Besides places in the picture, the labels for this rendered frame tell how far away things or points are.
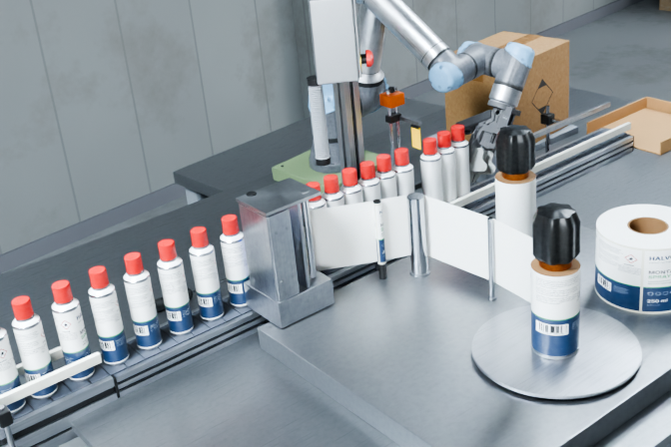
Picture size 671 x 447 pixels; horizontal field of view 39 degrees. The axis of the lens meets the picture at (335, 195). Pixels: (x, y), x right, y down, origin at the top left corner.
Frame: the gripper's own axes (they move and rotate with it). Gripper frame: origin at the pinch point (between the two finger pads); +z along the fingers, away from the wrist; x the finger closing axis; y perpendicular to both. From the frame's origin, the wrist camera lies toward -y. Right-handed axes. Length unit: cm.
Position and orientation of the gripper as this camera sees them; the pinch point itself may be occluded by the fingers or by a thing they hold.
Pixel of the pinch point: (470, 177)
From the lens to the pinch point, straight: 244.2
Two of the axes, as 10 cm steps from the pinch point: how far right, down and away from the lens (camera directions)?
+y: 6.2, 2.7, -7.4
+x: 7.2, 1.8, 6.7
